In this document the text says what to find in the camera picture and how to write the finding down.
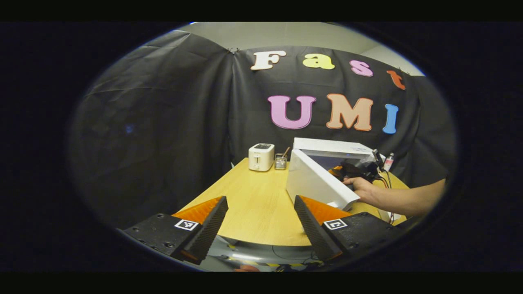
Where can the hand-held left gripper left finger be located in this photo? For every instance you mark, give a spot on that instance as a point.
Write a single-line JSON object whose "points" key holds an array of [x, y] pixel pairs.
{"points": [[210, 230]]}

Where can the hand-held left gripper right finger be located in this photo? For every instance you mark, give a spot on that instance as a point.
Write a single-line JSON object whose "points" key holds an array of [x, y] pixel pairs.
{"points": [[312, 228]]}

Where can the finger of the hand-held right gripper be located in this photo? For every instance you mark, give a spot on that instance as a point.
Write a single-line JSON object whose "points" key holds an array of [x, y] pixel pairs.
{"points": [[336, 170]]}

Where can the white microwave oven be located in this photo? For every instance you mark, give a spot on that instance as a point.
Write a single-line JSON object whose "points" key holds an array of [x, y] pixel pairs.
{"points": [[310, 183]]}

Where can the small bottle with red label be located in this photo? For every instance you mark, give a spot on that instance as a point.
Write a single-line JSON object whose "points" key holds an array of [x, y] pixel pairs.
{"points": [[389, 162]]}

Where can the wooden stick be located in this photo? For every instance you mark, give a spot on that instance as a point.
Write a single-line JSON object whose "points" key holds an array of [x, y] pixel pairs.
{"points": [[286, 152]]}

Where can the small glass jar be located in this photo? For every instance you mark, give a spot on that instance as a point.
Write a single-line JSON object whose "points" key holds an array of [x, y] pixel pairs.
{"points": [[280, 163]]}

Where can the white toaster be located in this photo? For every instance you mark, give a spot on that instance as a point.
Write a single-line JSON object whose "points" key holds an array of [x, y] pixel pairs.
{"points": [[261, 159]]}

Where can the black backdrop cloth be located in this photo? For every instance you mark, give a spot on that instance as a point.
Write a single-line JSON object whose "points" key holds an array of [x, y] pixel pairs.
{"points": [[163, 122]]}

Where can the black cloth clip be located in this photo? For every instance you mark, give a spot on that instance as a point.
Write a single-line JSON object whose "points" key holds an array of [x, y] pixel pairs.
{"points": [[233, 50]]}

